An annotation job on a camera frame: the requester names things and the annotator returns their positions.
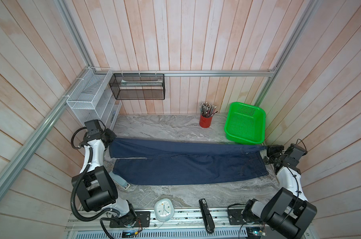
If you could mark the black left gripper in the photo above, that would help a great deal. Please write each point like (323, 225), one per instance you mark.
(112, 135)

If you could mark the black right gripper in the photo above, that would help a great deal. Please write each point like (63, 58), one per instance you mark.
(271, 149)

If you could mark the blue denim trousers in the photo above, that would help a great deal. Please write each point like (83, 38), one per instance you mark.
(155, 162)

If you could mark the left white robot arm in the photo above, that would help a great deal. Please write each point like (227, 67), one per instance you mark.
(94, 195)

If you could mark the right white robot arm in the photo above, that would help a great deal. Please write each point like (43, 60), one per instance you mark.
(288, 212)

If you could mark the green plastic basket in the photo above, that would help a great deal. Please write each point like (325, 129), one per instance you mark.
(245, 124)

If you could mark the red metal pencil cup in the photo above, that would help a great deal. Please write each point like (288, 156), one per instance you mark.
(205, 122)

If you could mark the black remote control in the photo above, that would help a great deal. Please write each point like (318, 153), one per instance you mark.
(207, 217)

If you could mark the white round alarm clock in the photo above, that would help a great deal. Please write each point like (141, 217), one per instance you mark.
(164, 210)

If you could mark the white wire mesh shelf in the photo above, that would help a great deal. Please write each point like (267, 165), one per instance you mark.
(93, 99)

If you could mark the black mesh wall basket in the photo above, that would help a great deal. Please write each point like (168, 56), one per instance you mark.
(138, 86)

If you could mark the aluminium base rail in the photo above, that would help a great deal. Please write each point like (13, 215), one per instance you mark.
(187, 223)

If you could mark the horizontal aluminium frame rail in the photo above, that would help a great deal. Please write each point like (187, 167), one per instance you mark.
(198, 73)

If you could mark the left aluminium frame rail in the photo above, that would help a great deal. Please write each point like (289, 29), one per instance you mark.
(25, 153)

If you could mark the left vertical aluminium post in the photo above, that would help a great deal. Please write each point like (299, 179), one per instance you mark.
(69, 21)

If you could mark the vertical aluminium post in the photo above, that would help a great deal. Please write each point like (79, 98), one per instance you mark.
(69, 21)
(306, 16)

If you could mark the right vertical aluminium post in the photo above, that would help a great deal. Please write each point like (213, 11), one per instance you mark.
(306, 16)

